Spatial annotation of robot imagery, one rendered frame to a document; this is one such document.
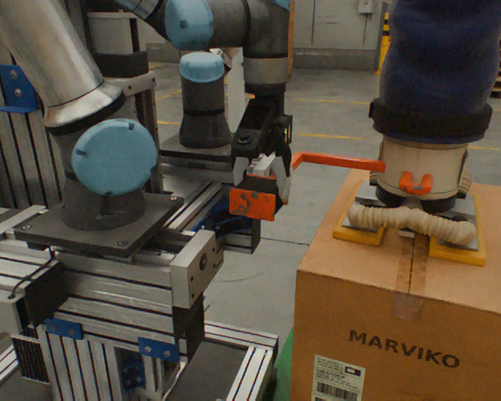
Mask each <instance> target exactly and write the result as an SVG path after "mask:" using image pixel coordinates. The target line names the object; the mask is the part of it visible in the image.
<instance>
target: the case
mask: <svg viewBox="0 0 501 401"><path fill-rule="evenodd" d="M369 173H370V171H367V170H361V169H351V170H350V171H349V173H348V175H347V177H346V179H345V181H344V183H343V184H342V186H341V188H340V191H339V192H338V194H337V196H336V199H335V200H334V201H333V202H332V204H331V206H330V208H329V210H328V211H327V213H326V216H325V218H324V220H323V221H322V223H321V225H320V227H319V229H318V230H317V233H316V235H315V236H314V238H313V241H312V242H311V244H310V246H309V247H308V249H307V251H306V252H305V254H304V256H303V258H302V260H301V261H300V263H299V266H298V268H297V275H296V290H295V305H294V320H293V350H292V365H291V381H290V397H289V401H501V186H497V185H484V184H476V183H471V188H470V190H468V193H475V194H478V196H479V203H480V216H482V224H483V231H484V244H485V252H486V260H487V261H486V264H485V267H479V266H476V265H471V264H467V263H458V262H454V261H448V260H444V259H436V258H432V257H429V255H428V253H429V238H430V236H429V235H426V236H424V235H423V232H422V233H419V232H418V231H416V232H415V236H414V238H410V237H405V236H401V235H399V234H398V231H399V228H388V227H386V229H385V232H384V235H383V240H382V243H381V245H380V247H376V246H371V245H366V244H361V243H354V242H349V241H345V240H341V239H336V238H334V237H333V236H332V233H333V230H334V228H335V226H336V225H337V223H338V221H339V219H340V217H341V214H342V212H343V210H344V209H345V207H346V205H347V203H348V201H349V199H350V197H351V195H352V194H353V192H354V189H355V188H356V186H357V185H358V183H359V180H360V179H361V178H368V179H370V178H369V176H370V175H369Z"/></svg>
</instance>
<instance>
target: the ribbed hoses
mask: <svg viewBox="0 0 501 401"><path fill-rule="evenodd" d="M369 175H370V176H369V178H370V179H369V181H371V180H377V179H378V175H376V172H373V171H370V173H369ZM471 183H472V175H471V174H470V171H469V170H467V169H465V167H464V175H463V181H462V182H461V186H459V189H458V191H460V193H464V194H465V195H468V190H470V188H471ZM406 206H408V205H404V206H401V207H398V208H392V209H391V208H388V209H387V208H378V207H375V208H373V207H370V208H369V207H365V206H364V205H362V204H354V205H352V206H351V207H350V208H349V209H348V220H349V222H350V223H351V224H353V225H356V226H357V227H366V228H368V227H370V228H372V227H375V228H377V227H379V228H381V227H384V228H386V227H388V228H406V227H408V228H411V229H413V230H414V231H418V232H419V233H422V232H423V235H424V236H426V235H429V236H433V238H436V237H437V238H438V239H443V240H444V241H446V240H447V242H451V243H456V244H459V245H461V244H469V243H471V242H472V241H473V240H474V239H475V237H476V228H475V226H474V225H473V224H472V223H470V222H467V221H461V222H456V221H453V222H452V221H451V220H447V219H442V217H439V218H437V217H436V216H435V217H433V215H429V214H428V213H425V212H424V211H422V210H421V209H420V208H418V207H415V208H413V209H409V208H407V207H406Z"/></svg>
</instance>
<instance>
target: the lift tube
mask: <svg viewBox="0 0 501 401"><path fill-rule="evenodd" d="M387 23H388V28H389V32H390V45H389V47H388V50H387V52H386V55H385V58H384V61H383V66H381V70H380V75H379V100H380V101H381V102H382V103H383V105H385V106H387V107H392V108H394V109H397V110H400V111H408V112H413V113H419V114H427V115H465V114H470V113H473V112H477V111H481V110H482V109H483V107H484V105H485V103H486V102H487V100H488V98H489V96H490V94H491V91H492V88H493V86H494V84H495V82H496V80H497V77H498V73H499V59H501V58H499V57H500V45H499V43H500V37H501V0H393V1H392V3H391V5H390V10H389V14H388V15H387ZM373 128H374V129H375V130H376V131H377V132H379V133H380V134H383V135H386V136H388V137H392V138H397V139H401V140H405V141H411V142H421V143H430V144H464V143H470V142H477V141H480V140H481V139H483V138H484V135H485V131H483V132H481V133H478V134H471V136H463V137H434V136H424V135H417V134H407V133H402V132H398V131H395V130H389V129H386V128H384V127H381V126H379V125H378V124H376V122H374V124H373Z"/></svg>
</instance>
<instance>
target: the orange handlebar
mask: <svg viewBox="0 0 501 401"><path fill-rule="evenodd" d="M302 162H312V163H319V164H325V165H330V166H337V167H343V168H349V169H361V170H367V171H373V172H380V173H385V169H386V164H385V162H383V161H378V160H372V159H366V158H354V157H347V156H340V155H334V154H321V153H314V152H307V151H301V152H296V153H294V154H293V155H292V161H291V166H292V167H293V171H294V170H295V169H296V168H297V167H298V166H299V165H300V164H301V163H302ZM412 178H413V175H412V173H409V172H407V171H405V172H403V173H402V175H401V177H400V181H399V183H398V184H399V188H400V189H401V190H402V191H403V192H404V193H408V194H412V195H418V196H419V195H425V194H429V193H430V192H431V190H432V188H433V176H432V175H431V174H425V175H424V176H423V177H422V179H421V184H417V183H412V182H411V181H412Z"/></svg>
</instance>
